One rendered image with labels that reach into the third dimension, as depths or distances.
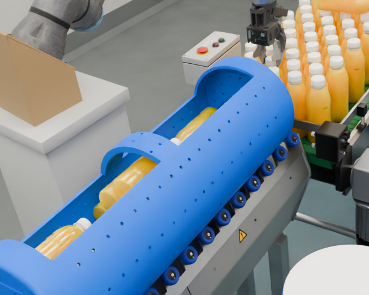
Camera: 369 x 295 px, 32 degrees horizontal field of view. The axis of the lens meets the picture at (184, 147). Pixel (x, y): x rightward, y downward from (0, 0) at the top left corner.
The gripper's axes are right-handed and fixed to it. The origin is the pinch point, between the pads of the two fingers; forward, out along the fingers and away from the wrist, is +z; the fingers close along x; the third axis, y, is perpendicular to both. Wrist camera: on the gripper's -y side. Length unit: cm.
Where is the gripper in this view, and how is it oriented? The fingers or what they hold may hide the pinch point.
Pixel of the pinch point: (272, 60)
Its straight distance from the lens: 202.2
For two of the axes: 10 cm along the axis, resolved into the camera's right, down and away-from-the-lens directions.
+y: -5.7, 5.2, -6.3
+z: 1.3, 8.2, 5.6
